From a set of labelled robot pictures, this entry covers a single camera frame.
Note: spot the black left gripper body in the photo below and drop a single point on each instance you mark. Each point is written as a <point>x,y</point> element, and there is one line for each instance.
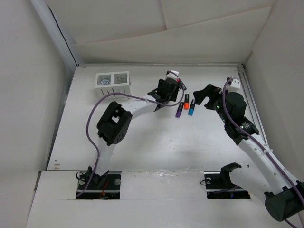
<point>171,97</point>

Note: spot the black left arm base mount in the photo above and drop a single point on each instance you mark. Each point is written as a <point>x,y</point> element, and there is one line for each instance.
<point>105,187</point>

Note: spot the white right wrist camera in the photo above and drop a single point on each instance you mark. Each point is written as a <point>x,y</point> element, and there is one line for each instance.
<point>233,85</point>

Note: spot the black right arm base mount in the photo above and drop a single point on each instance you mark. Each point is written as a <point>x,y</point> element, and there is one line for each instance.
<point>219,186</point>

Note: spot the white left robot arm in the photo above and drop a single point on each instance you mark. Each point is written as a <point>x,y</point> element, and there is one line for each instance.
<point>115,121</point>

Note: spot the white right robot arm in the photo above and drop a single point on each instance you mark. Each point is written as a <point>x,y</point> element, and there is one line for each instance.
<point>280,191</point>

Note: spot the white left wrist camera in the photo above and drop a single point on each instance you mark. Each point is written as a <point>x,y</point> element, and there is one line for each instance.
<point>173,75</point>

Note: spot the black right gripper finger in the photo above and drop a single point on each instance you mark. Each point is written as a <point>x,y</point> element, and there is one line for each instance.
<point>212,103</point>
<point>208,92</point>

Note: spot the purple highlighter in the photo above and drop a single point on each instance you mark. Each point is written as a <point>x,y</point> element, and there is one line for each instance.
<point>179,110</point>

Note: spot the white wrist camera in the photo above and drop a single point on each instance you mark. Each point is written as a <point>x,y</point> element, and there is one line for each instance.
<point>233,85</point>
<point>173,75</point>

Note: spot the white slatted organizer box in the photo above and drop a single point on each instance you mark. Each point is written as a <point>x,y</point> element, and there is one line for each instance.
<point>120,83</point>

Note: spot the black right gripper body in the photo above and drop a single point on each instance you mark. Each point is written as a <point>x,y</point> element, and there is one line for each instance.
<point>219,108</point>

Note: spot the clear jar of pins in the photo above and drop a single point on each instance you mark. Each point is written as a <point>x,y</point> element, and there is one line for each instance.
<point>105,82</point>

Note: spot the orange highlighter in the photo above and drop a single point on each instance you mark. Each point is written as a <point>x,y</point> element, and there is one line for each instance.
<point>186,101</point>

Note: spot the blue highlighter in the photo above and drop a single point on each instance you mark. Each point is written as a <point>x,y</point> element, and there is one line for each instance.
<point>191,107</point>

